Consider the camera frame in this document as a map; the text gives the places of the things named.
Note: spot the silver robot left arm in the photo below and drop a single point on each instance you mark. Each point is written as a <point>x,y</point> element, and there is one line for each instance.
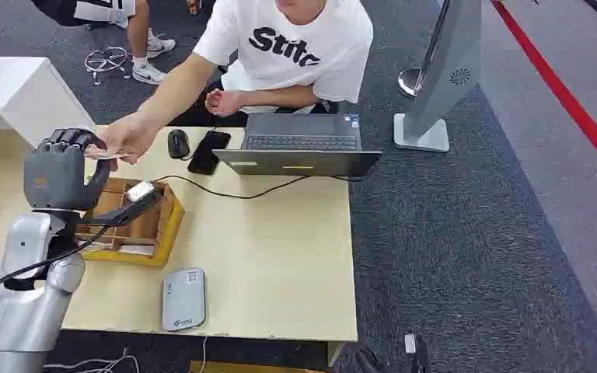
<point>23,303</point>

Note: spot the grey portable drive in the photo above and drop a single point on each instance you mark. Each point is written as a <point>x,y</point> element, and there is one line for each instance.
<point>183,299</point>

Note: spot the dark grey laptop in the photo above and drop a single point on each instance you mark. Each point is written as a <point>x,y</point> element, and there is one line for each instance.
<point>298,149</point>

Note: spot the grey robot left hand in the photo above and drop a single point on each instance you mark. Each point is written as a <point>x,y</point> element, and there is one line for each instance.
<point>54,175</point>

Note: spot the background person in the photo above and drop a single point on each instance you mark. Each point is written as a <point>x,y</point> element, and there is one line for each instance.
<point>103,10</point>

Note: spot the black computer mouse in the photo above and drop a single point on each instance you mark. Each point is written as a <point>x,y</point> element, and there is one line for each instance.
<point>178,143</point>

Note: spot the black smartphone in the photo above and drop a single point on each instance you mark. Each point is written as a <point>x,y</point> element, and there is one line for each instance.
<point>208,153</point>

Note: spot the person's left hand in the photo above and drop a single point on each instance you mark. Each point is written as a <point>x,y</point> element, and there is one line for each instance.
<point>221,102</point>

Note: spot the yellow board under desk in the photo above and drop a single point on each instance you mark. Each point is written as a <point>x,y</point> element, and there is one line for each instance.
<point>247,367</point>

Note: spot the grey standing display kiosk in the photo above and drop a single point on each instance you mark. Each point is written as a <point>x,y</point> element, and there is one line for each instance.
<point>442,67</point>

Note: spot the silver chair base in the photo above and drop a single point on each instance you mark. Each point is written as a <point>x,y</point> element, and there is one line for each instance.
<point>105,59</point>

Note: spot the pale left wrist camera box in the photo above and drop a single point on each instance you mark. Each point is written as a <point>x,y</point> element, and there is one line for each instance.
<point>140,190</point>

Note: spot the wooden card box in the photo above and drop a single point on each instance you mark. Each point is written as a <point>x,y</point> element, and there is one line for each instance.
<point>159,231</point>

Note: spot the person's right hand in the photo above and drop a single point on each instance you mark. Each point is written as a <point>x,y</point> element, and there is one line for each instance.
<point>128,135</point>

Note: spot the white card stack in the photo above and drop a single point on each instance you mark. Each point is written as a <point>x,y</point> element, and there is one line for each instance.
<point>136,250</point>

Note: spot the white side table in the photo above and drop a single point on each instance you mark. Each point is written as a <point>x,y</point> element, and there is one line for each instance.
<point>20,92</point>

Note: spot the seated person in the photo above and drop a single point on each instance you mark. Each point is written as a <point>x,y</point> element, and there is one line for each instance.
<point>288,51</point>

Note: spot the silver stanchion base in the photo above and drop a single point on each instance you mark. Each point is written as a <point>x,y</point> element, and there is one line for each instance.
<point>409,82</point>

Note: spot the pale wooden desk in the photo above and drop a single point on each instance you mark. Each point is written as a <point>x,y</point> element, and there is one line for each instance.
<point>267,257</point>

